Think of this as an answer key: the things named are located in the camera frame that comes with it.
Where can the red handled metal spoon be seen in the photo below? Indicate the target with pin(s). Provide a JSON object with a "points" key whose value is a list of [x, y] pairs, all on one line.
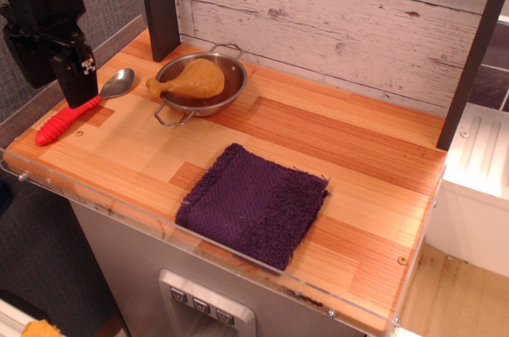
{"points": [[119, 84]]}

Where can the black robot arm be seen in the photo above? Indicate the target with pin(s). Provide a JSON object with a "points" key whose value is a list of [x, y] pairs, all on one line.
{"points": [[40, 13]]}

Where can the dark right wooden post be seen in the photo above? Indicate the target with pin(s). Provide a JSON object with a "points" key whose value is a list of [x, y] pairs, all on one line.
{"points": [[480, 44]]}

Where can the steel pan with handles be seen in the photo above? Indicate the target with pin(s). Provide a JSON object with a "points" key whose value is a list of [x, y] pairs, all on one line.
{"points": [[227, 57]]}

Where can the dark wooden post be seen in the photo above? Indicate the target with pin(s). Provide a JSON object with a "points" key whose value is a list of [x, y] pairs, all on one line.
{"points": [[480, 44], [163, 27]]}

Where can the dark left wooden post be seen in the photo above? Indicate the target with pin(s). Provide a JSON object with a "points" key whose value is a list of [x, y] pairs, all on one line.
{"points": [[163, 27]]}

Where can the dark purple towel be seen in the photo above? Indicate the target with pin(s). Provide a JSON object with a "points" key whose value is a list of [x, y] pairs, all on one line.
{"points": [[256, 207]]}

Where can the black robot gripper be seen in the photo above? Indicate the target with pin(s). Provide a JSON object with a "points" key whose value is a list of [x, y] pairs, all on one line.
{"points": [[57, 51]]}

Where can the toy chicken drumstick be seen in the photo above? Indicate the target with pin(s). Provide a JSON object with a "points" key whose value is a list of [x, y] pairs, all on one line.
{"points": [[200, 79]]}

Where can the silver toy fridge dispenser panel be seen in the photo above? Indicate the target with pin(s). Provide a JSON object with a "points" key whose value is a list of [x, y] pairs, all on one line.
{"points": [[194, 310]]}

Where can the clear acrylic table guard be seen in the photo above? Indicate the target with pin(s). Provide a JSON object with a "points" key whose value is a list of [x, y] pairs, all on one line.
{"points": [[347, 278]]}

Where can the yellow object at bottom left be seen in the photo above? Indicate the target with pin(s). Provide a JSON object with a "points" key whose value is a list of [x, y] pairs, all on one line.
{"points": [[40, 328]]}

